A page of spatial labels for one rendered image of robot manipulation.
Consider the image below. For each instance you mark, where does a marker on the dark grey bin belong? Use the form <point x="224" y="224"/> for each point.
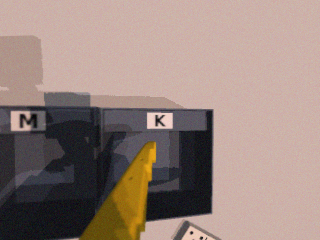
<point x="52" y="185"/>

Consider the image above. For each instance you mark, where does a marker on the white domino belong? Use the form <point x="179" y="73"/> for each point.
<point x="193" y="232"/>

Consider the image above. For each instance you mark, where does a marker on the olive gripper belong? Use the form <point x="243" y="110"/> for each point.
<point x="123" y="214"/>

